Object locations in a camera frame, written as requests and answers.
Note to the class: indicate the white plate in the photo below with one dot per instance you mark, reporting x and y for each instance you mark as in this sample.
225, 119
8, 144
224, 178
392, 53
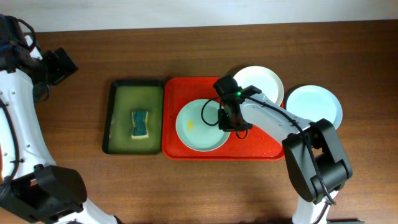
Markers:
264, 79

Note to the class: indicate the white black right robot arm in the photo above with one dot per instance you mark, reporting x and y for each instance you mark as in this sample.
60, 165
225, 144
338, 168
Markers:
317, 164

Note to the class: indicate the light green plate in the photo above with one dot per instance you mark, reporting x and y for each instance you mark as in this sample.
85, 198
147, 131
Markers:
194, 126

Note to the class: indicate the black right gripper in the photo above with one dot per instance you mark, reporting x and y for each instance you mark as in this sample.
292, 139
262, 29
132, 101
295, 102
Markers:
223, 126

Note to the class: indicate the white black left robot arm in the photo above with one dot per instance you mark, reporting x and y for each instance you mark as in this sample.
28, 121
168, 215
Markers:
33, 187

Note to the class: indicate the yellow green scrub sponge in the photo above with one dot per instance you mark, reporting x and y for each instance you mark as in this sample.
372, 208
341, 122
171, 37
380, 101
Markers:
140, 121

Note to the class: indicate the dark object at table edge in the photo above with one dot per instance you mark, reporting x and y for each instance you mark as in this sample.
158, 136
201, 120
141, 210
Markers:
345, 222

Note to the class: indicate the light blue plate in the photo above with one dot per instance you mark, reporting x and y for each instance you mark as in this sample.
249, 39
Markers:
314, 103

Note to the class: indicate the red plastic tray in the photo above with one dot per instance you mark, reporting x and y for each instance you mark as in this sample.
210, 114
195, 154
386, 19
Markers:
257, 146

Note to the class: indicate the black tray of soapy water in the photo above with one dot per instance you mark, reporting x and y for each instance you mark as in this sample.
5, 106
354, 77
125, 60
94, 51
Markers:
125, 97

